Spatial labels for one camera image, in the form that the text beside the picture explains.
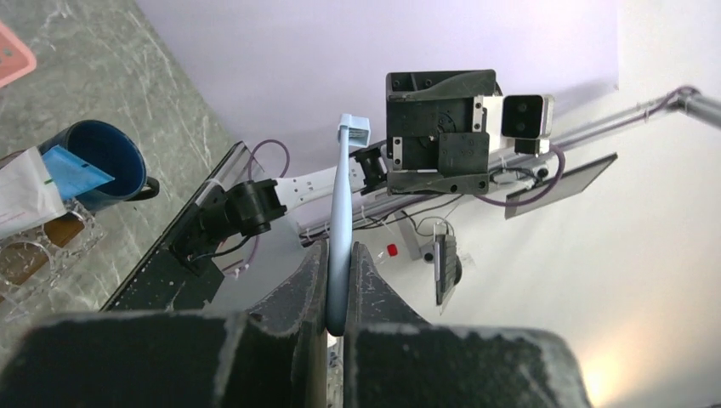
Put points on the dark flat panel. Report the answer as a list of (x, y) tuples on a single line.
[(572, 183)]

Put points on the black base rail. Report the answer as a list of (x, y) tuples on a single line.
[(159, 280)]

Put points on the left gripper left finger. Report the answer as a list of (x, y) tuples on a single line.
[(272, 355)]

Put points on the oval wooden tray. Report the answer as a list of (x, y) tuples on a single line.
[(37, 255)]

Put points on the clear acrylic toothbrush holder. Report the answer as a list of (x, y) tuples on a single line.
[(91, 235)]

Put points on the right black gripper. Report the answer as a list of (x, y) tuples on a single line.
[(436, 139)]

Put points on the grey equipment on stand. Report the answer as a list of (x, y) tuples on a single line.
[(441, 252)]

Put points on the dark blue mug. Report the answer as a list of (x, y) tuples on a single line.
[(110, 150)]

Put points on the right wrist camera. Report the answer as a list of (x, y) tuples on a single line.
[(527, 120)]

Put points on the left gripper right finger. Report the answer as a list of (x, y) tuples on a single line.
[(392, 357)]

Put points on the light blue toothbrush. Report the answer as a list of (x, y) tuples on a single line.
[(352, 131)]

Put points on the blue toothpaste tube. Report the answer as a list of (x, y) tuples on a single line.
[(72, 175)]

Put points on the white toothpaste tube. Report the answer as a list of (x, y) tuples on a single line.
[(29, 196)]

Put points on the pink plastic basket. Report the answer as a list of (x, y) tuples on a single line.
[(17, 60)]

